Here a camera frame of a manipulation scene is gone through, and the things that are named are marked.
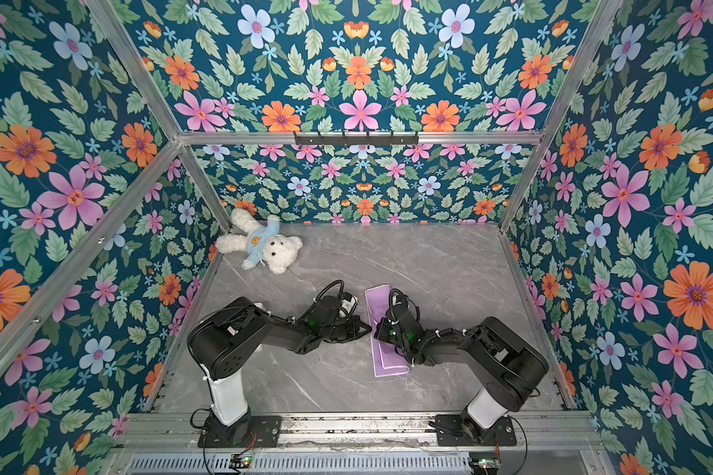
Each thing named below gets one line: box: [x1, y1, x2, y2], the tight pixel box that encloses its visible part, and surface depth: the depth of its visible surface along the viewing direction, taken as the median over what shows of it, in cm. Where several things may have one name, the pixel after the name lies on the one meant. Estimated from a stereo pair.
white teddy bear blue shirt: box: [215, 207, 305, 275], surface depth 107 cm
